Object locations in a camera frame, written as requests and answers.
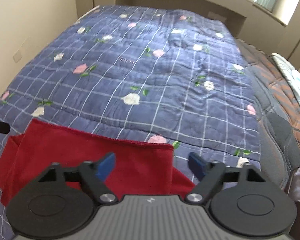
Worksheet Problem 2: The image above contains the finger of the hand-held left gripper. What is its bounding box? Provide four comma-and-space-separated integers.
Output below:
0, 115, 10, 134

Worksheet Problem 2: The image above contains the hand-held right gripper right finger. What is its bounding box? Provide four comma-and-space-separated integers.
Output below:
186, 152, 265, 203

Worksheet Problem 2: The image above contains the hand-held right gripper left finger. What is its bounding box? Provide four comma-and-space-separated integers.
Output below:
37, 152, 117, 204

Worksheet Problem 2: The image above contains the red long-sleeve shirt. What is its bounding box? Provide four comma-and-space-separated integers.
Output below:
0, 119, 197, 205

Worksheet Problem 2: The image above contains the quilted grey brown mattress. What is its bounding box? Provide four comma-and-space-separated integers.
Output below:
234, 37, 300, 198

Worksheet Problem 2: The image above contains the blue checked floral blanket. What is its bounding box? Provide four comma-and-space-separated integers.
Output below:
0, 4, 262, 235

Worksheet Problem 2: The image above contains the light floral pillow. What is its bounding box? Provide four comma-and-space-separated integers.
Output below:
271, 53, 300, 123

